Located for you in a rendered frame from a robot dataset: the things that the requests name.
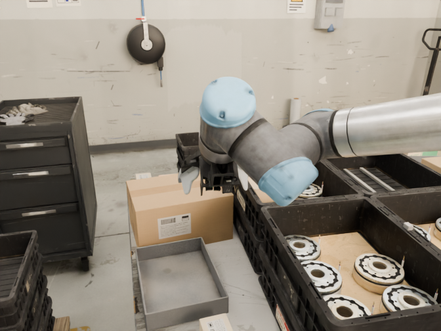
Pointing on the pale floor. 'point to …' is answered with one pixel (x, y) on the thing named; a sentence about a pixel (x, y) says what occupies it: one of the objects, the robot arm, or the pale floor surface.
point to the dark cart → (49, 178)
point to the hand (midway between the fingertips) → (212, 176)
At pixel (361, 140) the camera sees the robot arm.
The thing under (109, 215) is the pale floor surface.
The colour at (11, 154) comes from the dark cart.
